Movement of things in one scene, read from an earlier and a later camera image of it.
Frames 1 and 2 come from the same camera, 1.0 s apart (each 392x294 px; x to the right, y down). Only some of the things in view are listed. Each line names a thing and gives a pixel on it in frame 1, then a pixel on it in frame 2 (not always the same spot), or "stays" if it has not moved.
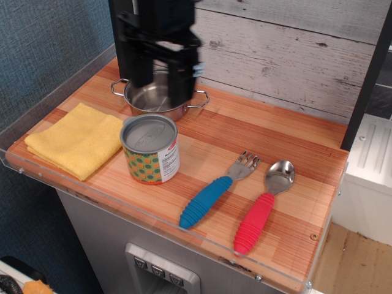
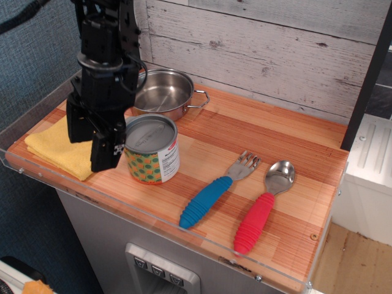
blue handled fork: (214, 190) stays
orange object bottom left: (37, 286) stays
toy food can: (151, 149) stays
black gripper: (150, 26) → (104, 90)
